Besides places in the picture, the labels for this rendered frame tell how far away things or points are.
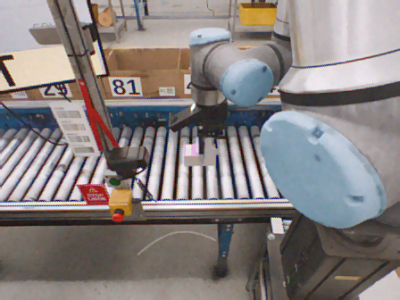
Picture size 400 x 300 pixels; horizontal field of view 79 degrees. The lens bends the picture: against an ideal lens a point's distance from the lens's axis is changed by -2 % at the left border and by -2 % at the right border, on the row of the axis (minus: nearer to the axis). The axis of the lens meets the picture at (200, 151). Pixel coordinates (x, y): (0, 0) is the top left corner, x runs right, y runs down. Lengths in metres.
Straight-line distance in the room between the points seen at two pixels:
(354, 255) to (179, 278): 1.21
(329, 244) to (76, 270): 1.55
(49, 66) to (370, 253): 0.90
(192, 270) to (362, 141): 1.52
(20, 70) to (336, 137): 0.76
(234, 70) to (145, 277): 1.45
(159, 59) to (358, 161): 1.42
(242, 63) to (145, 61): 1.18
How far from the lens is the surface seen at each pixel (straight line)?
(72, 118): 0.76
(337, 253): 0.63
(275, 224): 1.01
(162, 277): 1.70
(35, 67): 0.81
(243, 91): 0.47
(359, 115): 0.26
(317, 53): 0.28
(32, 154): 1.48
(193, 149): 0.77
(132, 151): 0.75
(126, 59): 1.62
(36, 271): 1.98
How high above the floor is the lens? 1.59
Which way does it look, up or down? 43 degrees down
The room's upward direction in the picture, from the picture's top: straight up
